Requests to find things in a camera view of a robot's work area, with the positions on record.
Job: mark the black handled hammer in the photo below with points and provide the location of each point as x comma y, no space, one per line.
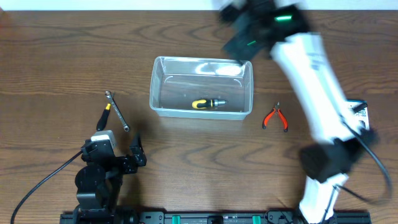
359,107

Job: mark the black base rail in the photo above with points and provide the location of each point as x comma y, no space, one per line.
270,217

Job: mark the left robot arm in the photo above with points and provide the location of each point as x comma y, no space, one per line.
99,182

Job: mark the blue white cardboard box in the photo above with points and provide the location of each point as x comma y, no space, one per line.
363,115

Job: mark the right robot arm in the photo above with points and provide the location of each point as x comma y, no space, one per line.
340,139

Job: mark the clear plastic container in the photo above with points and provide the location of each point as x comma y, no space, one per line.
178,81

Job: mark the silver ring wrench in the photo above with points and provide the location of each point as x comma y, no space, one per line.
111,100

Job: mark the yellow black stubby screwdriver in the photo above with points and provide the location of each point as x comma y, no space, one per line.
207,103

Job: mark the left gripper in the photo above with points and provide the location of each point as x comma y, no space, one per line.
137,156

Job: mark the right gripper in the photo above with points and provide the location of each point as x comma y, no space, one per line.
240,38

